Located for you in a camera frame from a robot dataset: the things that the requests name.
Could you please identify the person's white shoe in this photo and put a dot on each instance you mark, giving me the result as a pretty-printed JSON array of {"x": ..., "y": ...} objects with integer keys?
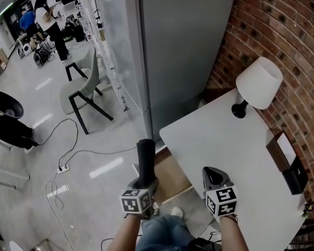
[
  {"x": 178, "y": 212},
  {"x": 156, "y": 210}
]

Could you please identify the black bag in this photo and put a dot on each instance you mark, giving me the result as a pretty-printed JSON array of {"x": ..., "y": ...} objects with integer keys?
[{"x": 202, "y": 245}]

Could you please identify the white metal shelf rack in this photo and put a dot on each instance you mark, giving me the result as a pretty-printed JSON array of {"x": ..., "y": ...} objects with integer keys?
[{"x": 104, "y": 48}]

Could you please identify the brown wooden board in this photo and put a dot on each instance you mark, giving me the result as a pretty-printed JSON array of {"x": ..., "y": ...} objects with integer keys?
[{"x": 0, "y": 59}]

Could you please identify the black tissue box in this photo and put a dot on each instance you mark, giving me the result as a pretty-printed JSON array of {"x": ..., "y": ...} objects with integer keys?
[{"x": 293, "y": 179}]

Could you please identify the brown tissue box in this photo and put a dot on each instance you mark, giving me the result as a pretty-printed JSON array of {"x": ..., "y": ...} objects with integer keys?
[{"x": 276, "y": 153}]

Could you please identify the small potted flower plant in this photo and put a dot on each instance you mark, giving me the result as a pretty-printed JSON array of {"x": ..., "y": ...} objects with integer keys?
[{"x": 309, "y": 208}]

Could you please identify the person's legs in jeans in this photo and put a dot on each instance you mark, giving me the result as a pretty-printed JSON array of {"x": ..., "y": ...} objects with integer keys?
[{"x": 165, "y": 234}]

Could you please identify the person's right white shoe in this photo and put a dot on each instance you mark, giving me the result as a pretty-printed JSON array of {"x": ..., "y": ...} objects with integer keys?
[{"x": 178, "y": 212}]

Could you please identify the white desk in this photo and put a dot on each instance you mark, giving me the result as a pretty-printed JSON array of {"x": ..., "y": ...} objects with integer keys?
[{"x": 219, "y": 145}]

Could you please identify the black waste bin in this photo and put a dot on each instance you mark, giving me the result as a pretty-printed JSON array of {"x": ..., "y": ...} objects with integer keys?
[{"x": 79, "y": 34}]

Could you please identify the grey chair with black legs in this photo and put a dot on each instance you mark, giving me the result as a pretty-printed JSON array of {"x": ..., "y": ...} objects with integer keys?
[{"x": 79, "y": 90}]

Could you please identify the person's left white shoe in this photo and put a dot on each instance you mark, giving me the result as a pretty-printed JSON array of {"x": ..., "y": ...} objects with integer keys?
[{"x": 156, "y": 210}]

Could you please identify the black wrist band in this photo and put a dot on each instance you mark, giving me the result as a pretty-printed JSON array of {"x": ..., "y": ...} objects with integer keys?
[{"x": 234, "y": 218}]

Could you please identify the white shade table lamp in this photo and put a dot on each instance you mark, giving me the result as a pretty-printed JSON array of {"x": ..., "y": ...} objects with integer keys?
[{"x": 259, "y": 82}]

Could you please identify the grey refrigerator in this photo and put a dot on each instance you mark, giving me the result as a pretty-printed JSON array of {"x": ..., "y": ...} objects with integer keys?
[{"x": 183, "y": 48}]

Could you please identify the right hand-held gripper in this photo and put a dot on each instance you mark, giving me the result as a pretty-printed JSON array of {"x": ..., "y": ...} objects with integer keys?
[{"x": 225, "y": 200}]

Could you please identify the person's left forearm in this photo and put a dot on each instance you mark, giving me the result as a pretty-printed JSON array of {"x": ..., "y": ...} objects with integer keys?
[{"x": 123, "y": 237}]

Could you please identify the person's right forearm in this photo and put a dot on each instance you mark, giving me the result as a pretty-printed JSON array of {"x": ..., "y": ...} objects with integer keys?
[{"x": 233, "y": 237}]

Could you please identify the white power strip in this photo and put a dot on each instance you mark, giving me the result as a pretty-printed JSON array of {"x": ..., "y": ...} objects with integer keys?
[{"x": 63, "y": 169}]

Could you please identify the black metal chair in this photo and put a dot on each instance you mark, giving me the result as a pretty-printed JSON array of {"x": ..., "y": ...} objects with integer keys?
[{"x": 308, "y": 234}]

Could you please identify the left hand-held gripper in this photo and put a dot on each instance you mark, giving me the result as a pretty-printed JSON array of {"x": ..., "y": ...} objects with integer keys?
[{"x": 132, "y": 203}]

